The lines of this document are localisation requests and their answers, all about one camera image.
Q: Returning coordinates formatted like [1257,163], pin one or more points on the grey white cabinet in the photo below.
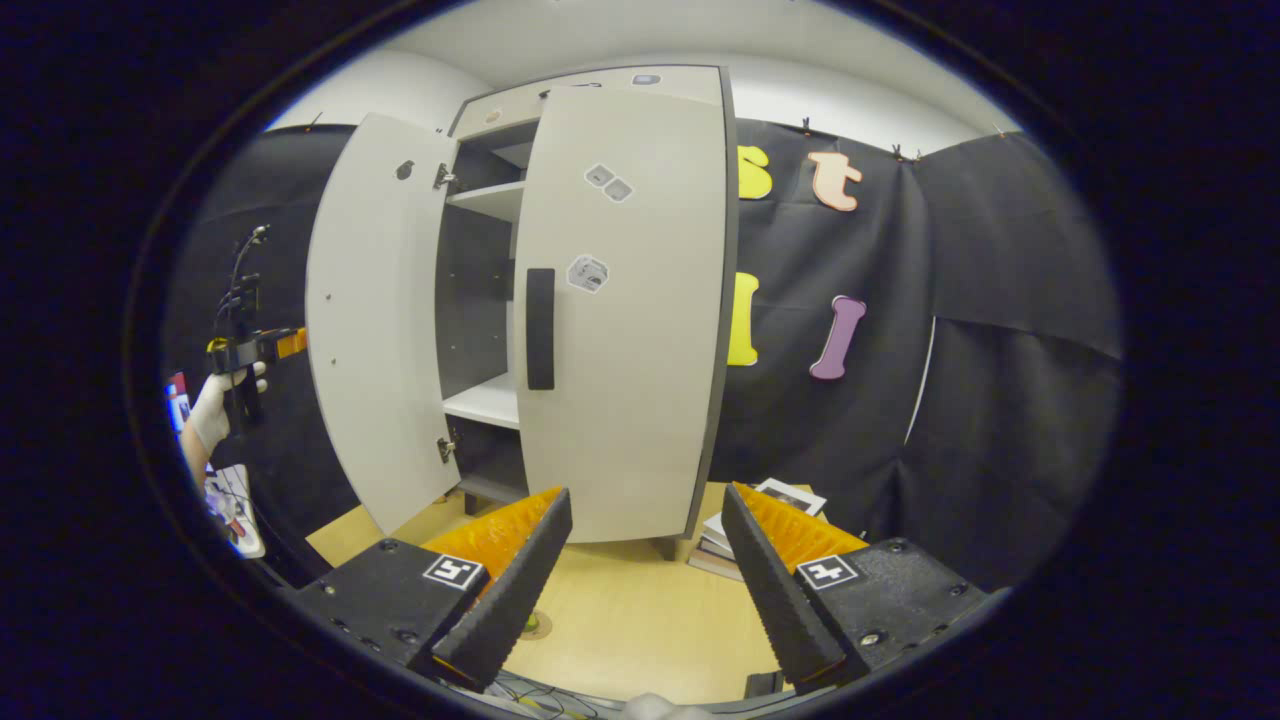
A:
[470,290]

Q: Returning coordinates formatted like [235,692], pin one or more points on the green label bottle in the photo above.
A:
[528,622]

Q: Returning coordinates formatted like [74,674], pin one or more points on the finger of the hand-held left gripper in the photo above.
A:
[288,343]

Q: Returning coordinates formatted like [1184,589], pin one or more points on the colourful printed card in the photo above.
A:
[178,400]

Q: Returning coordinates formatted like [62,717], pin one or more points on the cabinet door with checkered sticker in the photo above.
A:
[370,330]

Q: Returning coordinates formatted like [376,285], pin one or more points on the white printed sheet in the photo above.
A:
[235,510]

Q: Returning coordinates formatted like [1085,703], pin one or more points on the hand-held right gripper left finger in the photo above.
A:
[515,590]

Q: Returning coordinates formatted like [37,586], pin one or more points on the cabinet door with square stickers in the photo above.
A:
[640,400]

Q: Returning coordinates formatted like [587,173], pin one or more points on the white cabinet drawer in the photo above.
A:
[690,80]

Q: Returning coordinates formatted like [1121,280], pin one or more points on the round brown coaster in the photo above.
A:
[545,630]

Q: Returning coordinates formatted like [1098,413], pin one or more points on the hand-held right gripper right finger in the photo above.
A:
[770,590]

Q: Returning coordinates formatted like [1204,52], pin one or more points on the brown edged book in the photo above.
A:
[715,548]

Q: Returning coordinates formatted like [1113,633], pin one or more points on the black backdrop cloth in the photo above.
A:
[1000,300]

